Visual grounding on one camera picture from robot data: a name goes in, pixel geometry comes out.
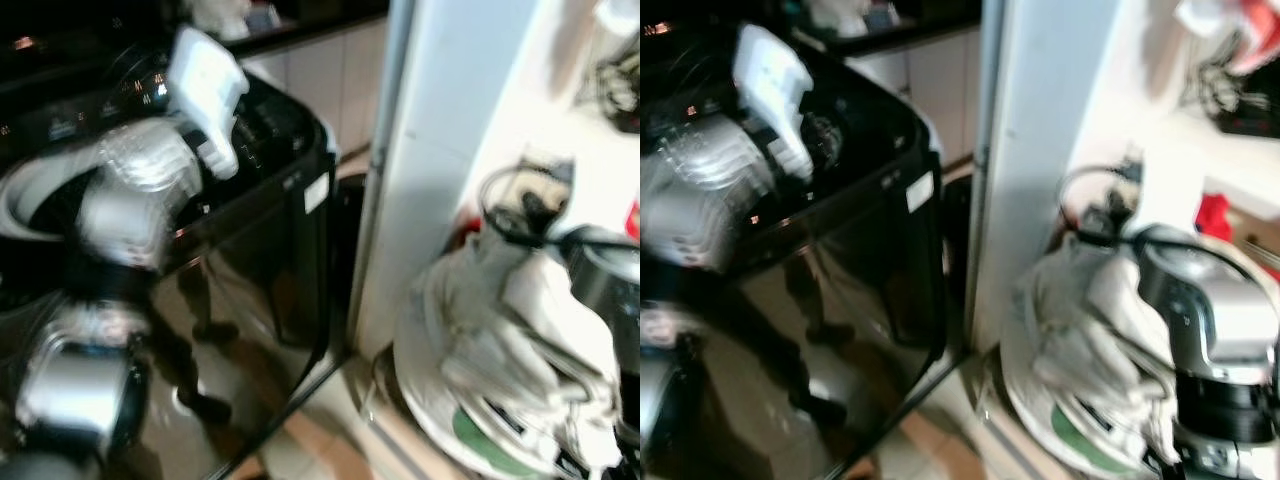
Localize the white grey garment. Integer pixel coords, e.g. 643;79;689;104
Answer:
408;232;625;471
1012;238;1186;463

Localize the black top-load washing machine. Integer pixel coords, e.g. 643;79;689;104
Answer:
0;28;343;480
640;22;963;480

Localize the white upright door panel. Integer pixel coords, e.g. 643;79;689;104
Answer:
348;0;546;363
966;0;1136;353

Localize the white object on counter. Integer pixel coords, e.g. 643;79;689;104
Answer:
808;0;873;39
188;0;253;41

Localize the white round laundry basket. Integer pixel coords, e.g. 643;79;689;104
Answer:
998;262;1201;480
392;255;623;480

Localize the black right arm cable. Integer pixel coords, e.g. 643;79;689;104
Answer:
478;164;573;247
1058;164;1147;249

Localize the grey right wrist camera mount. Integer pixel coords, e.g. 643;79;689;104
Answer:
518;150;577;201
1104;148;1151;201

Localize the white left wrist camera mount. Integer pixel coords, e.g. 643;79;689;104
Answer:
733;22;816;173
166;27;251;181

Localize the dark tangled cable pile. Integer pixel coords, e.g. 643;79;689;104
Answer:
588;48;641;135
1180;38;1280;139

